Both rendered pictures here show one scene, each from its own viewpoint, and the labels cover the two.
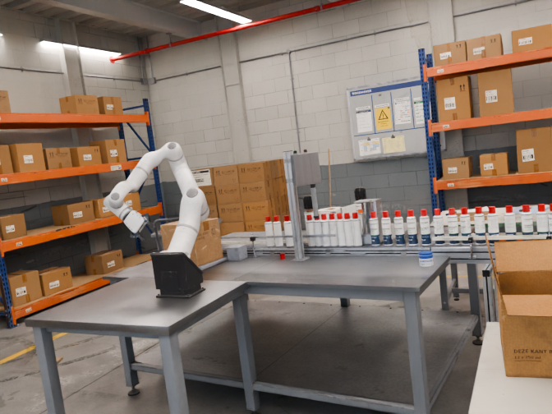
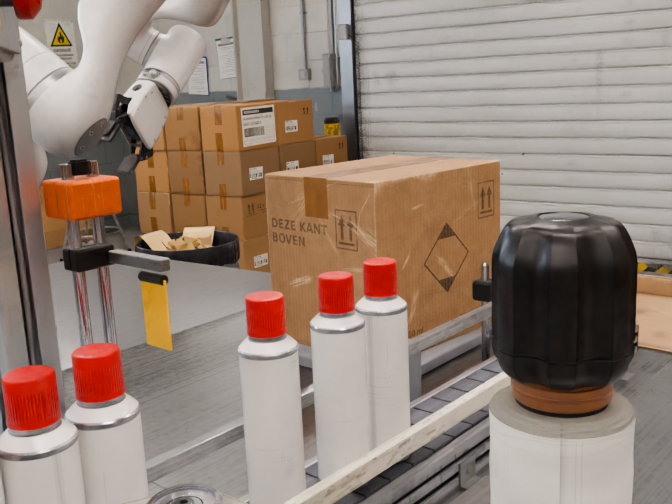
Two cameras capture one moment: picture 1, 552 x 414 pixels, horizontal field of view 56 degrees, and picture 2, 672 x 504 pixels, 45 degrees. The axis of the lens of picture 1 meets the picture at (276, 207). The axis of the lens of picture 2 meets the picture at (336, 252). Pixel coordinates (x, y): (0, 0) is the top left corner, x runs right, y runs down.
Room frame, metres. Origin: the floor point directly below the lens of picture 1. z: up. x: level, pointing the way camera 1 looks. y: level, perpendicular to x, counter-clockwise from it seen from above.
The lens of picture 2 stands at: (3.52, -0.70, 1.26)
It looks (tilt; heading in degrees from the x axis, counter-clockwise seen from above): 12 degrees down; 99
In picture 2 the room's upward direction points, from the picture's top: 3 degrees counter-clockwise
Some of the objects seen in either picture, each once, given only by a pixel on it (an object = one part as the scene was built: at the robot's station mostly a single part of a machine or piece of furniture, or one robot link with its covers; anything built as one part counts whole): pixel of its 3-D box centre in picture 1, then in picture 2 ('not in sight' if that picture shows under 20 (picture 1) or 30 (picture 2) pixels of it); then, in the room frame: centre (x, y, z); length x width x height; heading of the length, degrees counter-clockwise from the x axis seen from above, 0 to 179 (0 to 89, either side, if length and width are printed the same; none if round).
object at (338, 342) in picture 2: (278, 231); (340, 379); (3.40, 0.01, 0.98); 0.05 x 0.05 x 0.20
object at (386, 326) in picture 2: (269, 231); (383, 359); (3.43, 0.06, 0.98); 0.05 x 0.05 x 0.20
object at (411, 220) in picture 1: (411, 227); not in sight; (2.92, -0.76, 0.98); 0.05 x 0.05 x 0.20
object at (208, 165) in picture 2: not in sight; (247, 193); (2.14, 4.22, 0.57); 1.20 x 0.85 x 1.14; 66
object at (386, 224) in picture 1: (386, 228); not in sight; (3.00, -0.63, 0.98); 0.05 x 0.05 x 0.20
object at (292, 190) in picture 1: (293, 205); (2, 216); (3.15, -0.11, 1.16); 0.04 x 0.04 x 0.67; 58
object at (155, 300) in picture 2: not in sight; (156, 310); (3.28, -0.14, 1.09); 0.03 x 0.01 x 0.06; 148
